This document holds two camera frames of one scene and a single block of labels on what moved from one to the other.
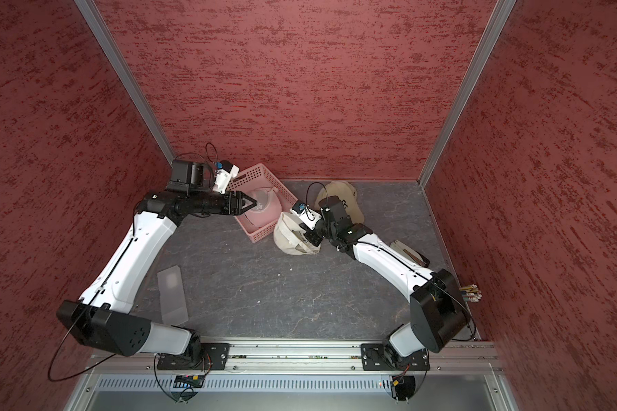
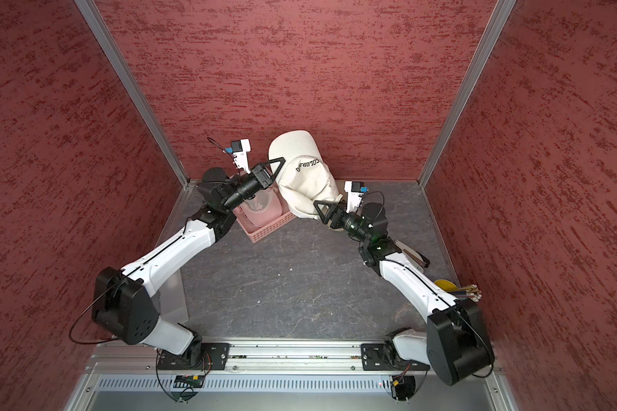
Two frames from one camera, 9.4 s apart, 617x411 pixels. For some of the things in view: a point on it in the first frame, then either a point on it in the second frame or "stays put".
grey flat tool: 410,253 stays put
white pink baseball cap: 289,235 to 305,177
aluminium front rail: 302,358 stays put
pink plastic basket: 272,198 stays put
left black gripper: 239,200 to 263,176
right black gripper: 313,237 to 335,208
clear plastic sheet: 173,301 stays put
